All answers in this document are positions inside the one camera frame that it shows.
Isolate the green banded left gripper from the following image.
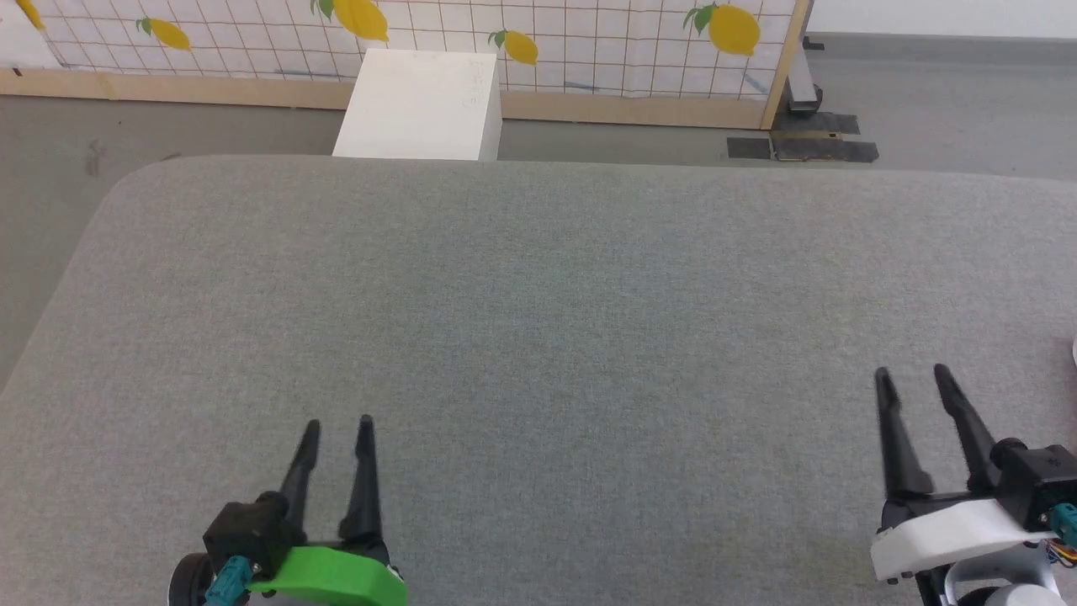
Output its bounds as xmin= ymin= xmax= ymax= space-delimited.
xmin=247 ymin=414 xmax=410 ymax=606

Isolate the lemon print grid panel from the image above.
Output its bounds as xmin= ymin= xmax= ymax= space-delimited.
xmin=0 ymin=0 xmax=814 ymax=132

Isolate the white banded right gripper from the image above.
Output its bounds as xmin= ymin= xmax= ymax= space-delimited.
xmin=869 ymin=364 xmax=1059 ymax=583

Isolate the grey metal panel stand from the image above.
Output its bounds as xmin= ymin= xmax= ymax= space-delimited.
xmin=786 ymin=35 xmax=826 ymax=117

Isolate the white box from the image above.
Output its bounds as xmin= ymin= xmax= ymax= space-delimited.
xmin=332 ymin=48 xmax=504 ymax=162

